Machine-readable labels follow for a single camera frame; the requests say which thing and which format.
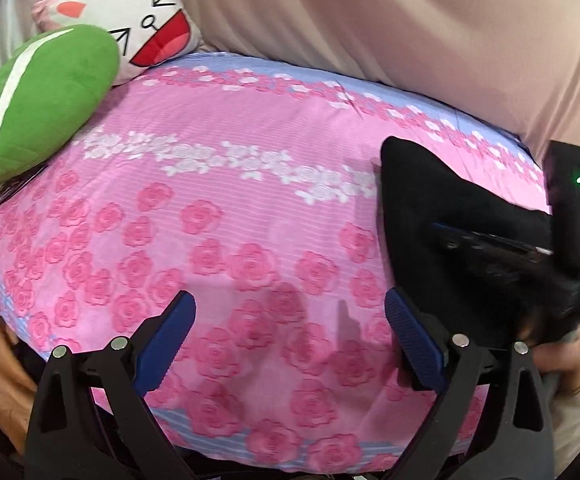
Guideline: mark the cat face pillow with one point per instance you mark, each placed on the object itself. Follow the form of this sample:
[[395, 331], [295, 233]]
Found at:
[[134, 25]]

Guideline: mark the person's right hand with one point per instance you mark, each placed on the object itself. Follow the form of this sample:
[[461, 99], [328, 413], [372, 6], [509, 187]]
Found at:
[[565, 360]]

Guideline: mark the beige headboard cover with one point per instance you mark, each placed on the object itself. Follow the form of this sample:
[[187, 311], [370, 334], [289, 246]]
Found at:
[[420, 30]]

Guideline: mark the black pants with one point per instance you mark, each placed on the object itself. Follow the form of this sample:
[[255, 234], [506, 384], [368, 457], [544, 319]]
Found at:
[[440, 200]]

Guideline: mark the pink rose bed sheet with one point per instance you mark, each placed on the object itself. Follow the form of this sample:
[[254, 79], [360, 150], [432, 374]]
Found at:
[[250, 240]]

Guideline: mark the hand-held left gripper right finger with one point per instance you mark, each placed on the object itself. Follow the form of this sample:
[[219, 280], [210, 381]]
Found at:
[[415, 345]]

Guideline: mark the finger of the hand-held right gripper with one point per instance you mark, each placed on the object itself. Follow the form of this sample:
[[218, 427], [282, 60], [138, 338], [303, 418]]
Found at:
[[490, 237], [500, 259]]

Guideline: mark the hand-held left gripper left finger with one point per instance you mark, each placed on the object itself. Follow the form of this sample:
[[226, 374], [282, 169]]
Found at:
[[164, 345]]

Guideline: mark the white satin cloth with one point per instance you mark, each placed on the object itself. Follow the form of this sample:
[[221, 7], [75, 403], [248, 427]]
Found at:
[[4, 30]]

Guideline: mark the green plush pillow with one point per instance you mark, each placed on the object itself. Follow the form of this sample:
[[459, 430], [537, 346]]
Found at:
[[39, 105]]

